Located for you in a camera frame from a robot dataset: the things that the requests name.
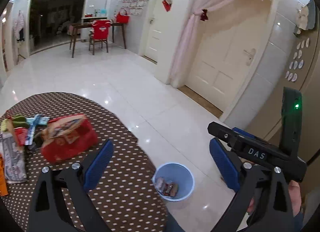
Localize light blue trash bin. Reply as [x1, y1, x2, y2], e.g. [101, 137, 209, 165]
[152, 162, 195, 202]

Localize trash wrappers in bin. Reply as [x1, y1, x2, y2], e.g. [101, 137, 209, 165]
[155, 177, 178, 197]

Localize person's right hand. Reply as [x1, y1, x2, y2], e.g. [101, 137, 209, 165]
[288, 181, 302, 217]

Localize grey printed packet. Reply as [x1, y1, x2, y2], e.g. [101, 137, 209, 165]
[1, 132, 27, 184]

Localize red snack bag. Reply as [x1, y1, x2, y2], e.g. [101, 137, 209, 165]
[41, 114, 98, 164]

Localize brown polka dot tablecloth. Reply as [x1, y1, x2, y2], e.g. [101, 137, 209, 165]
[1, 92, 167, 231]

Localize cream panel door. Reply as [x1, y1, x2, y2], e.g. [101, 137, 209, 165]
[185, 0, 271, 111]

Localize blue striped wrapper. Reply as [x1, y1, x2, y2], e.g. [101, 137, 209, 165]
[24, 114, 50, 146]

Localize person's jeans leg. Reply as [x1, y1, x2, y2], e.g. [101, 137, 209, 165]
[164, 212, 184, 232]

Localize green snack packet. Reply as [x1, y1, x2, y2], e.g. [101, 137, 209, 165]
[12, 115, 29, 129]

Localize white inner door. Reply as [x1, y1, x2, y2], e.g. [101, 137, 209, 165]
[144, 0, 171, 64]

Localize red handbag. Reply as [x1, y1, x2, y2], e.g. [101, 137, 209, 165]
[116, 9, 130, 24]

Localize chair with red cover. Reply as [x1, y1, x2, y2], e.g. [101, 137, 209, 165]
[88, 19, 112, 55]

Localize wooden dining table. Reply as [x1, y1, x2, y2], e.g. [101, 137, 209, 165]
[69, 20, 126, 57]

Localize coat stand with clothes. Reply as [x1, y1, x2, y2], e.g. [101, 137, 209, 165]
[14, 10, 25, 59]

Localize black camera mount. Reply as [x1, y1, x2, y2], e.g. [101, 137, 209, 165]
[279, 87, 303, 157]

